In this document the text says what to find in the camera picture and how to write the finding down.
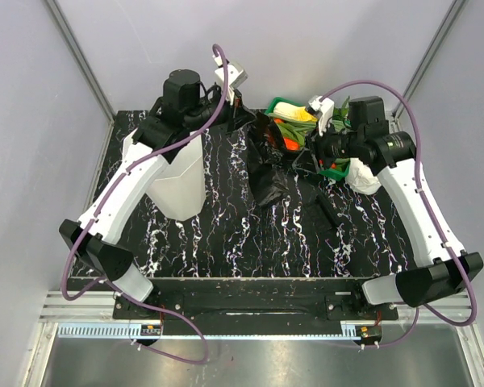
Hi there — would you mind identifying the black trash bag roll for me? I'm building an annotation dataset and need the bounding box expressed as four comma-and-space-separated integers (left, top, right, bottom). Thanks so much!
313, 194, 342, 231

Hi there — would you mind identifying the white faceted trash bin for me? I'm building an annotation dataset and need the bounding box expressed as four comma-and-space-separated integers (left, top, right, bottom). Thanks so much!
107, 136, 206, 227

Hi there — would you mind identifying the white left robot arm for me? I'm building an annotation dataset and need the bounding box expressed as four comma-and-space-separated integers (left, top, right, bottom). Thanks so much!
59, 63, 253, 318

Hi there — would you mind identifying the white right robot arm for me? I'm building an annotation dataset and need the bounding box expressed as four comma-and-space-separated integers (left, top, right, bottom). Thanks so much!
307, 96, 484, 319

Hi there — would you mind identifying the orange carrot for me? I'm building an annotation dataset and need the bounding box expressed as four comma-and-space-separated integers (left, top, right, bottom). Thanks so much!
284, 138, 301, 152

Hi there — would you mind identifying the green plastic vegetable tray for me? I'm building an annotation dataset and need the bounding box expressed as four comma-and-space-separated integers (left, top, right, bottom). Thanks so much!
265, 97, 350, 181

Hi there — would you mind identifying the white and yellow cabbage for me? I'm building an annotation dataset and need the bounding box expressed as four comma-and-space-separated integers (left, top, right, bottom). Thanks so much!
272, 102, 317, 123

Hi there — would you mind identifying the crumpled white paper ball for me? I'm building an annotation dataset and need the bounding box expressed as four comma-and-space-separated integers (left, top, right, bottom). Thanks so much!
345, 158, 382, 195

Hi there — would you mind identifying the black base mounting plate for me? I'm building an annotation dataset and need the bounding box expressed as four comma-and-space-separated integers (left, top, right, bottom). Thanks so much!
87, 279, 415, 340

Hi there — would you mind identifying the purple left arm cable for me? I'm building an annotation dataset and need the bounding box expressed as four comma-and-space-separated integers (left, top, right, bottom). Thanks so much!
60, 43, 231, 366

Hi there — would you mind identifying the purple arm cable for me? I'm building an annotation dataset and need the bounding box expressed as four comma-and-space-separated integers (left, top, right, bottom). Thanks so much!
60, 43, 231, 366
318, 79, 479, 348

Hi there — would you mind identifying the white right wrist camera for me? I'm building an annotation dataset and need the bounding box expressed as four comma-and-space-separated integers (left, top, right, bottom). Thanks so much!
306, 96, 335, 137

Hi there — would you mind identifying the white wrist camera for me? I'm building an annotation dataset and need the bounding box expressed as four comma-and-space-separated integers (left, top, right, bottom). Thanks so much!
214, 56, 248, 101
306, 96, 335, 137

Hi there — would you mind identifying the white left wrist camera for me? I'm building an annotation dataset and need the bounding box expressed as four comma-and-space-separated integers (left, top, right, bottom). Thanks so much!
214, 56, 248, 101

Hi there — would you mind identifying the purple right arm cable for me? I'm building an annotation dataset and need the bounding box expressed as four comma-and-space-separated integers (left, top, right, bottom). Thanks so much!
318, 79, 479, 348

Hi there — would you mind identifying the aluminium rail with slots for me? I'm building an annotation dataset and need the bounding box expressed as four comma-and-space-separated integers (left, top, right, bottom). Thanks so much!
40, 289, 479, 340

